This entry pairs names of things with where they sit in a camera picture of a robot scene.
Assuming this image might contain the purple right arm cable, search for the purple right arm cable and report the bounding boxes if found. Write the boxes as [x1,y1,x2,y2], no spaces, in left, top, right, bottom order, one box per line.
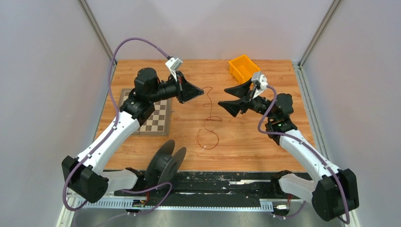
[257,85,351,225]

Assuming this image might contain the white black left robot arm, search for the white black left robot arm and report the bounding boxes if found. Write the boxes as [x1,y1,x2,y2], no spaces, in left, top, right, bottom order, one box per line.
[61,68,204,205]

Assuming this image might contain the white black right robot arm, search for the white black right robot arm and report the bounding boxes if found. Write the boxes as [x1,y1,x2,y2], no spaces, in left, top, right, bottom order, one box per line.
[218,80,359,225]

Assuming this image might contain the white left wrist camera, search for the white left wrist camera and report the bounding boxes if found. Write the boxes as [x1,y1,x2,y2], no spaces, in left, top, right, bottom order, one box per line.
[165,57,183,81]

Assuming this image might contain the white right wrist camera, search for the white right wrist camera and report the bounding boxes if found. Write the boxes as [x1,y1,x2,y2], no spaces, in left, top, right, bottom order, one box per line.
[251,71,268,99]

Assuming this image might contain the yellow plastic bin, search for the yellow plastic bin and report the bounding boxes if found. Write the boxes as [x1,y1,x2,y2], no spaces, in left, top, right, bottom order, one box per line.
[228,54,260,84]

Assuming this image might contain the slotted grey cable duct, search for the slotted grey cable duct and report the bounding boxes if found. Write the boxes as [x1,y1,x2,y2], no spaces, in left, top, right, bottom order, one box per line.
[83,198,274,212]

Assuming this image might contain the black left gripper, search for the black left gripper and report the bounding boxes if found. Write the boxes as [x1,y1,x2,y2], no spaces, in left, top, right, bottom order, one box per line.
[148,71,204,104]

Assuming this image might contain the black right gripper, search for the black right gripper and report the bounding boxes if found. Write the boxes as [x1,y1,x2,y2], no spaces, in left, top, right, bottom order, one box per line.
[218,79,276,121]

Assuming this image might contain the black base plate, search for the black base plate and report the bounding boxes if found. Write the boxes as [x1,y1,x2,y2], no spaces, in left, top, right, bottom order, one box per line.
[113,170,301,208]

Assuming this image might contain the thin red wire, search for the thin red wire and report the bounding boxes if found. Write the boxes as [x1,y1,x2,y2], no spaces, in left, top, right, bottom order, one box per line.
[196,86,223,150]

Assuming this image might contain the grey perforated cable spool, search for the grey perforated cable spool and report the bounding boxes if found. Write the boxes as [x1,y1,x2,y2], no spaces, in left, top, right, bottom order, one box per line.
[144,140,187,184]

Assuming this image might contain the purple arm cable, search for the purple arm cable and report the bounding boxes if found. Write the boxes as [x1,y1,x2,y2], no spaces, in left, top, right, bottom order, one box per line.
[62,37,172,212]
[257,85,351,225]

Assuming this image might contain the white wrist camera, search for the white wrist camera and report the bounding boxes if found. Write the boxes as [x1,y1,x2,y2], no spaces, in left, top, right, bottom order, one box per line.
[165,57,183,81]
[251,71,268,99]

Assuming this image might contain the wooden chessboard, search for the wooden chessboard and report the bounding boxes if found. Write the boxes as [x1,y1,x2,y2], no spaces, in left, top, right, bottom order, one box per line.
[132,99,173,136]

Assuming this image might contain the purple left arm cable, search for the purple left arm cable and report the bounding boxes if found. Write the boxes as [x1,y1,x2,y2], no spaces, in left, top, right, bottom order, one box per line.
[62,37,172,212]

